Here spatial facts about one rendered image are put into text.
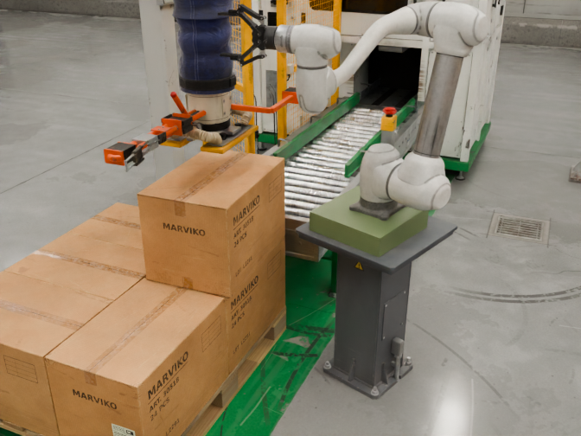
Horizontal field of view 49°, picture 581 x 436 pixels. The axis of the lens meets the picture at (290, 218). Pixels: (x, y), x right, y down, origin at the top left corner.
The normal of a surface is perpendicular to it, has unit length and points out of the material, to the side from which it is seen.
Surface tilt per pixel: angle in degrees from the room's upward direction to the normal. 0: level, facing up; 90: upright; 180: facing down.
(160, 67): 90
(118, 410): 90
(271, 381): 0
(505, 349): 0
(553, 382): 0
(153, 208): 90
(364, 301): 90
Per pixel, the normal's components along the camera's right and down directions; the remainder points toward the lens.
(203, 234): -0.36, 0.40
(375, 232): -0.02, -0.89
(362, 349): -0.67, 0.32
